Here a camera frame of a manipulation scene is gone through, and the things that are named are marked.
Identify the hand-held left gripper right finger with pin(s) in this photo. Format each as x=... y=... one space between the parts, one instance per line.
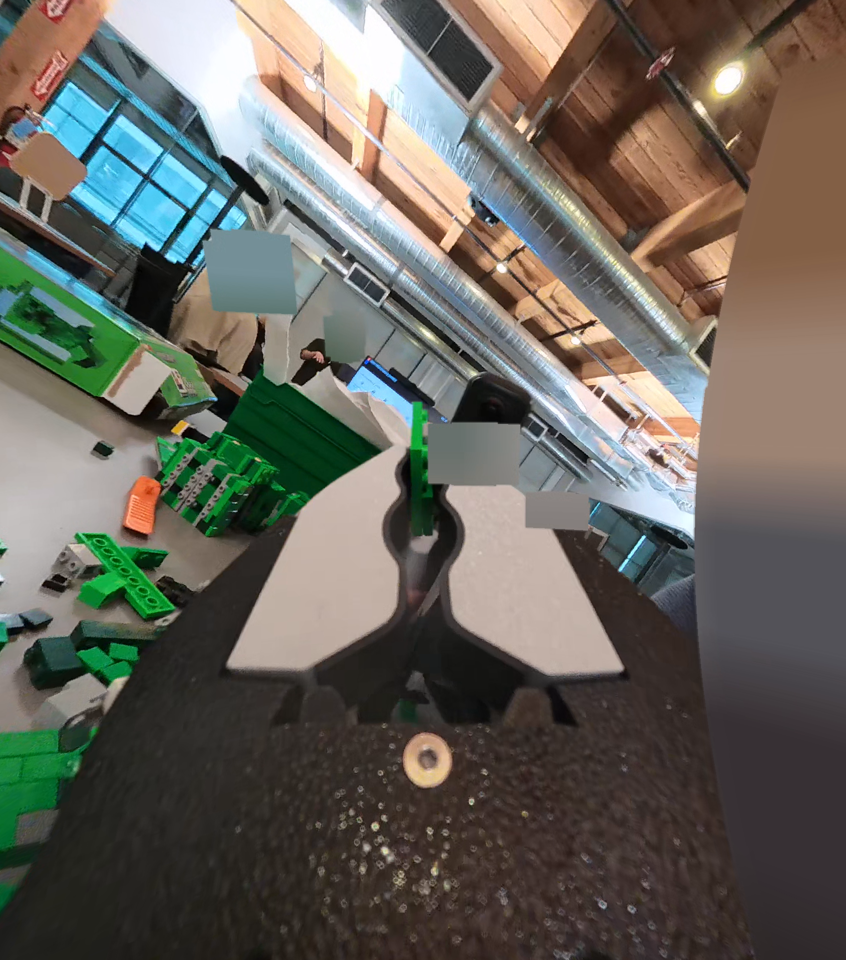
x=528 y=600

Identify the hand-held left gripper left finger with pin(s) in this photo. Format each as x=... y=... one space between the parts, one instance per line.
x=318 y=585

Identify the green plate assembly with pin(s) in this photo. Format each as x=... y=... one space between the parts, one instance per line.
x=419 y=465

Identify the lit computer monitor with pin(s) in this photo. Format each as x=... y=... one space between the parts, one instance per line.
x=385 y=382

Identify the crumpled white paper bag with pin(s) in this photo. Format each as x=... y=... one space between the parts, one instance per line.
x=363 y=412

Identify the black studded plate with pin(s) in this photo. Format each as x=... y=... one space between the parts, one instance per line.
x=174 y=591

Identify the green plastic bin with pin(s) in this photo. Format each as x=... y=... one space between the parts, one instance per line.
x=280 y=442

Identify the green brick model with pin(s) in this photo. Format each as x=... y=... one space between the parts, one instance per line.
x=205 y=480

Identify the green perforated plate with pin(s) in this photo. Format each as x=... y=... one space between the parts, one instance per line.
x=127 y=574

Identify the orange brick separator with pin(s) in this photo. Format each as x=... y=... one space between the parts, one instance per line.
x=142 y=506

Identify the long dark green brick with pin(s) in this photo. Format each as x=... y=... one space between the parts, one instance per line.
x=119 y=634

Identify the yellow black small tool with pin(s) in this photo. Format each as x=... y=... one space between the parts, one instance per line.
x=184 y=429

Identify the green slope brick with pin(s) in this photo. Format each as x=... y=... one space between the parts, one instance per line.
x=97 y=594

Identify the torn white paper strip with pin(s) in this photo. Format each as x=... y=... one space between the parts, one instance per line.
x=278 y=349

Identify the small grey brick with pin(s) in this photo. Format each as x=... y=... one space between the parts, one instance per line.
x=74 y=561

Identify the small dark green brick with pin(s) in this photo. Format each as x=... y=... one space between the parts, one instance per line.
x=103 y=450

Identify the ceiling air vent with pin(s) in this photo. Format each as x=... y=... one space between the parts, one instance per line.
x=438 y=45

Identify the green toy set box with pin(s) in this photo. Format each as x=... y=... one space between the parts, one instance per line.
x=55 y=315

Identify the round ceiling lamp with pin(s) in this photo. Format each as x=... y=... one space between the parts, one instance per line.
x=728 y=79

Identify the large paned window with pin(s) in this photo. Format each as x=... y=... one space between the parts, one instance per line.
x=130 y=180

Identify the large silver air duct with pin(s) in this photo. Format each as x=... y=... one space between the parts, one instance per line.
x=580 y=225

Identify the small black frame tile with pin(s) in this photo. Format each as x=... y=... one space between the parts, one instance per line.
x=55 y=583

